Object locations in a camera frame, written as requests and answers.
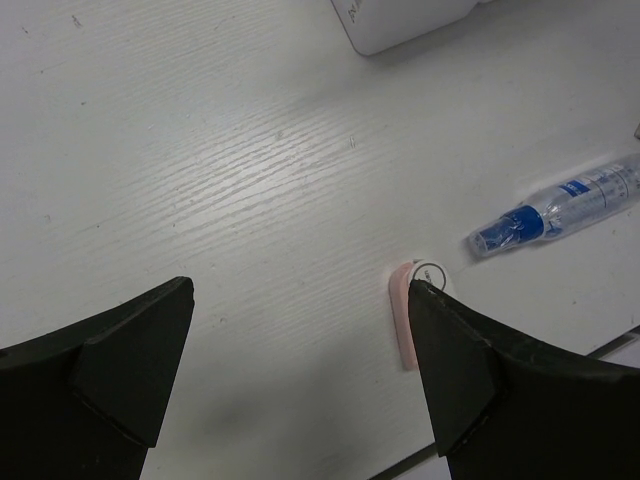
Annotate left white compartment organizer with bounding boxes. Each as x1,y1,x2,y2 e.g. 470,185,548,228
331,0,484,56

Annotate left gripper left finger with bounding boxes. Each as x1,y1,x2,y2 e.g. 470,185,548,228
1,277,194,479

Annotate blue clear spray bottle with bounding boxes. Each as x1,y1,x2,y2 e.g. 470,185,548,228
468,153,639,258

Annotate pink white stapler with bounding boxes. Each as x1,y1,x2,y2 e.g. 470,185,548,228
388,259,458,371

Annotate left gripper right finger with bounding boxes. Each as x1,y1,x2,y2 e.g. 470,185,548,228
408,281,639,479

